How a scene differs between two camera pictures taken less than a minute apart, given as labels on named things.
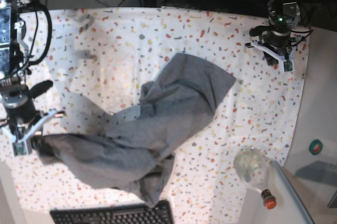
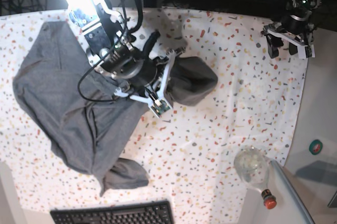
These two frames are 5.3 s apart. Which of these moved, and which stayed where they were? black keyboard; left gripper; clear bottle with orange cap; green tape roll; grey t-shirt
Moved: grey t-shirt; left gripper
Stayed: clear bottle with orange cap; black keyboard; green tape roll
